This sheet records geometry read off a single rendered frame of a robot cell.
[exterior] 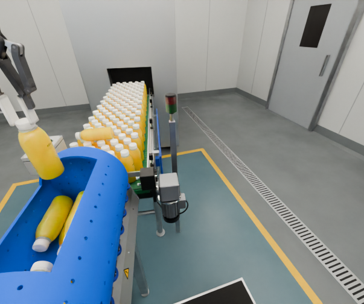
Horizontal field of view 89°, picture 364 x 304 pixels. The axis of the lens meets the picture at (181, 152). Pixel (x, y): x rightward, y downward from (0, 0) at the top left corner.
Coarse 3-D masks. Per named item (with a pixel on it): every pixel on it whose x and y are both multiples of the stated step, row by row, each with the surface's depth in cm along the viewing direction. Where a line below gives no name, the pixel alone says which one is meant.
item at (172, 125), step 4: (172, 124) 112; (172, 128) 113; (172, 132) 115; (172, 136) 116; (172, 140) 118; (172, 144) 119; (172, 148) 121; (172, 152) 123; (176, 152) 123; (172, 156) 124; (176, 156) 125; (172, 160) 126; (176, 160) 127; (172, 164) 128; (176, 164) 128; (172, 168) 130; (176, 168) 130; (172, 172) 132; (176, 172) 132; (176, 224) 165; (176, 228) 168
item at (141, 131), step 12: (144, 84) 211; (108, 96) 173; (132, 96) 171; (144, 96) 183; (108, 108) 145; (144, 108) 156; (120, 120) 127; (132, 120) 128; (144, 120) 148; (144, 132) 141
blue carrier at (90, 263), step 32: (64, 160) 65; (96, 160) 61; (64, 192) 72; (96, 192) 50; (32, 224) 57; (96, 224) 44; (0, 256) 46; (32, 256) 54; (64, 256) 35; (96, 256) 39; (0, 288) 29; (32, 288) 29; (64, 288) 32; (96, 288) 36
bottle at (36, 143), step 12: (24, 132) 46; (36, 132) 48; (24, 144) 47; (36, 144) 48; (48, 144) 51; (36, 156) 49; (48, 156) 51; (36, 168) 52; (48, 168) 52; (60, 168) 56
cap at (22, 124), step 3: (18, 120) 47; (21, 120) 47; (24, 120) 47; (27, 120) 47; (15, 123) 45; (18, 123) 45; (21, 123) 45; (24, 123) 45; (27, 123) 46; (18, 126) 45; (21, 126) 45; (24, 126) 46; (27, 126) 46; (30, 126) 46; (33, 126) 47; (21, 129) 46; (24, 129) 46; (27, 129) 46
